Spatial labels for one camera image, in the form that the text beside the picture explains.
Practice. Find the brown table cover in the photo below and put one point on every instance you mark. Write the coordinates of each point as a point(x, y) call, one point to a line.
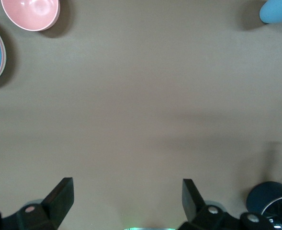
point(140, 95)

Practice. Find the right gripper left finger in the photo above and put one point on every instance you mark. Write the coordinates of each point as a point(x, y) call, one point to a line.
point(52, 208)

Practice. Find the pink deep bowl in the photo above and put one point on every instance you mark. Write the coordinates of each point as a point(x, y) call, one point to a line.
point(33, 13)

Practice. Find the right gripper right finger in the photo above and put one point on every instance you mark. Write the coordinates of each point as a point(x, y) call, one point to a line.
point(195, 210)

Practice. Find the blue plastic cup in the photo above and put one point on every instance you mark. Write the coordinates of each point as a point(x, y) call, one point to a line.
point(274, 13)

